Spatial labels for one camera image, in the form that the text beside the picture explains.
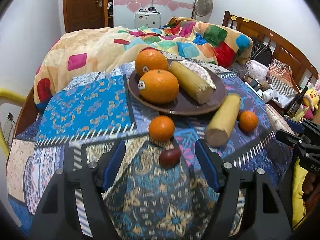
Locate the peeled pomelo wedge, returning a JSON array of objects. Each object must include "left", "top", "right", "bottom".
[{"left": 178, "top": 61, "right": 216, "bottom": 90}]

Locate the small mandarin orange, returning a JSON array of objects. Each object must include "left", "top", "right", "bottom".
[{"left": 149, "top": 115, "right": 175, "bottom": 141}]

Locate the large orange with sticker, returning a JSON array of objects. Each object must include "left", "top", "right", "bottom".
[{"left": 138, "top": 69, "right": 180, "bottom": 104}]

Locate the dark wine bottle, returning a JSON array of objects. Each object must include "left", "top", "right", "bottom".
[{"left": 286, "top": 85, "right": 309, "bottom": 118}]

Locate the yellow plush toy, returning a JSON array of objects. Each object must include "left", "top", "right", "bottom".
[{"left": 303, "top": 80, "right": 320, "bottom": 112}]

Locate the striped cloth bundle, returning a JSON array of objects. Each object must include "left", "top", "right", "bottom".
[{"left": 268, "top": 59, "right": 300, "bottom": 109}]

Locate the wooden headboard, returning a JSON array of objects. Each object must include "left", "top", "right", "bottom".
[{"left": 222, "top": 10, "right": 319, "bottom": 84}]

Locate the white pink pillow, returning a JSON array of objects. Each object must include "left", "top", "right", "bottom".
[{"left": 246, "top": 60, "right": 270, "bottom": 83}]

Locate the black bag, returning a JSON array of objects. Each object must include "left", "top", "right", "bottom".
[{"left": 251, "top": 43, "right": 272, "bottom": 66}]

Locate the patterned blue tablecloth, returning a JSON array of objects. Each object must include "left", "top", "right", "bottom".
[{"left": 6, "top": 61, "right": 295, "bottom": 240}]

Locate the yellow sugarcane piece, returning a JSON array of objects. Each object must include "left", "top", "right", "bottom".
[{"left": 169, "top": 61, "right": 214, "bottom": 105}]

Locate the dark red plum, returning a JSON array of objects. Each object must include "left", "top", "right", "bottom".
[{"left": 159, "top": 148, "right": 181, "bottom": 168}]

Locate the dark purple plate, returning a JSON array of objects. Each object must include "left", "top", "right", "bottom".
[{"left": 127, "top": 68, "right": 227, "bottom": 116}]

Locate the colourful patchwork blanket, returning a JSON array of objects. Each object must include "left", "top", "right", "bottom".
[{"left": 33, "top": 17, "right": 253, "bottom": 112}]

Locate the standing electric fan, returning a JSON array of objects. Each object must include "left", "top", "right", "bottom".
[{"left": 193, "top": 0, "right": 214, "bottom": 22}]

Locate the white metal case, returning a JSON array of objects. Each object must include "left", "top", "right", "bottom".
[{"left": 134, "top": 7, "right": 162, "bottom": 29}]

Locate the brown wooden door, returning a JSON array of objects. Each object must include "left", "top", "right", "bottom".
[{"left": 62, "top": 0, "right": 105, "bottom": 33}]

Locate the yellow chair frame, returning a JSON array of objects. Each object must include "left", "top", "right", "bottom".
[{"left": 1, "top": 88, "right": 26, "bottom": 157}]

